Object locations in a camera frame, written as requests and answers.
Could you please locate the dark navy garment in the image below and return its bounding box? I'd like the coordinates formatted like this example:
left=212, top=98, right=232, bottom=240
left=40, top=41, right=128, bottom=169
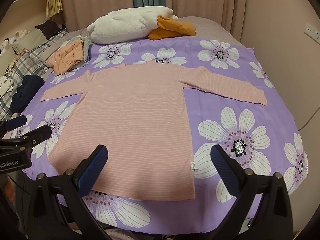
left=9, top=75, right=44, bottom=113

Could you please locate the dark brown cushion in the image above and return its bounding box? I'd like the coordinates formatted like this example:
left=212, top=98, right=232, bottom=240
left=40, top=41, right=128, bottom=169
left=35, top=20, right=66, bottom=40

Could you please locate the purple floral bed sheet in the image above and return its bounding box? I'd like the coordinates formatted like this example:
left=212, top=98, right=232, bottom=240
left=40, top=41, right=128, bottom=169
left=11, top=37, right=308, bottom=235

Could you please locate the white stuffed toy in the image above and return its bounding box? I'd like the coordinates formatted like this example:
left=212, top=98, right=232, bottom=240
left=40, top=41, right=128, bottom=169
left=1, top=29, right=30, bottom=56

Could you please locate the white wall socket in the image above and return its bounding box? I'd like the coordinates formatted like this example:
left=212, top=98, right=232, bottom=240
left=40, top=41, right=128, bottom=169
left=304, top=23, right=320, bottom=44

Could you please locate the pink striped long-sleeve shirt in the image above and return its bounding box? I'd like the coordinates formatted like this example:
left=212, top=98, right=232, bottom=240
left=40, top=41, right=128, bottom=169
left=42, top=62, right=267, bottom=201

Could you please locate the plaid grey blanket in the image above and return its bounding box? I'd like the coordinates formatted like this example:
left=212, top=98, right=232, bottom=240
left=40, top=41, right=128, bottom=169
left=1, top=29, right=68, bottom=120

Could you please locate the folded grey garment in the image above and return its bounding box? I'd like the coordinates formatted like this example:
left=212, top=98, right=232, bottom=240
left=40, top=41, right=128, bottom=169
left=66, top=35, right=91, bottom=69

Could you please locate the folded orange patterned garment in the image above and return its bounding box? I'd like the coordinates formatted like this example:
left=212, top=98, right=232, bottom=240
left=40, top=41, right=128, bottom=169
left=48, top=38, right=84, bottom=76

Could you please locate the beige pillow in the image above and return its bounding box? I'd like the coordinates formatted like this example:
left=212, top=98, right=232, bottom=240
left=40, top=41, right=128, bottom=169
left=12, top=29, right=47, bottom=54

